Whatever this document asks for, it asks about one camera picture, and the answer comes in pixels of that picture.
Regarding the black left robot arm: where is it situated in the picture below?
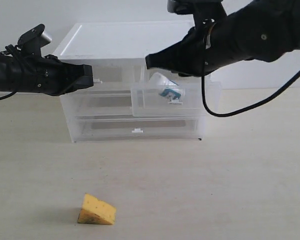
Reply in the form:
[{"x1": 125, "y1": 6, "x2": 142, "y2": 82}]
[{"x1": 0, "y1": 53, "x2": 94, "y2": 96}]

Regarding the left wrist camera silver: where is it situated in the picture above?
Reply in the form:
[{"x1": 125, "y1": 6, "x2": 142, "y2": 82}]
[{"x1": 17, "y1": 23, "x2": 52, "y2": 57}]

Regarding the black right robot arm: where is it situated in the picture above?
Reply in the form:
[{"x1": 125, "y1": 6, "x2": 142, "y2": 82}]
[{"x1": 145, "y1": 0, "x2": 300, "y2": 77}]

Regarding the wide clear drawer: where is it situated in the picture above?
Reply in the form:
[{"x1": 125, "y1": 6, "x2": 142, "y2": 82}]
[
  {"x1": 71, "y1": 116, "x2": 205, "y2": 142},
  {"x1": 60, "y1": 94, "x2": 205, "y2": 117}
]

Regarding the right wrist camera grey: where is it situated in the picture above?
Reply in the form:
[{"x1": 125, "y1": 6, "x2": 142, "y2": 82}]
[{"x1": 167, "y1": 0, "x2": 227, "y2": 27}]

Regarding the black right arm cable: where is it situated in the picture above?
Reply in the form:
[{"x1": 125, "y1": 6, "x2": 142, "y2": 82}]
[{"x1": 201, "y1": 19, "x2": 300, "y2": 118}]

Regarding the white pill bottle blue label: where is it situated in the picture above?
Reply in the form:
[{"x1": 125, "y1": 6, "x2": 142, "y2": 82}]
[{"x1": 148, "y1": 72, "x2": 185, "y2": 105}]

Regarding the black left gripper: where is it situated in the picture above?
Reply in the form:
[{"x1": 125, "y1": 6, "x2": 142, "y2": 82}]
[{"x1": 19, "y1": 55, "x2": 94, "y2": 96}]

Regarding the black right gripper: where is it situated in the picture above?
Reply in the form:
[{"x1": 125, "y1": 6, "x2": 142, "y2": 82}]
[{"x1": 145, "y1": 22, "x2": 215, "y2": 77}]

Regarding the yellow cheese wedge sponge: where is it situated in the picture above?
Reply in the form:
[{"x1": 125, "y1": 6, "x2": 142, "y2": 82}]
[{"x1": 77, "y1": 193, "x2": 117, "y2": 225}]

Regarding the middle wide clear drawer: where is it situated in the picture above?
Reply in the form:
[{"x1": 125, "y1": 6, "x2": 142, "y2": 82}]
[{"x1": 60, "y1": 94, "x2": 205, "y2": 117}]

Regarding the white plastic drawer cabinet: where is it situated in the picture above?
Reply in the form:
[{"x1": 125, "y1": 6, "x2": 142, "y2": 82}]
[{"x1": 54, "y1": 21, "x2": 192, "y2": 143}]

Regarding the bottom wide clear drawer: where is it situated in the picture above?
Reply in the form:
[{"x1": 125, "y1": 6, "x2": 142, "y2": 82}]
[{"x1": 71, "y1": 116, "x2": 205, "y2": 142}]

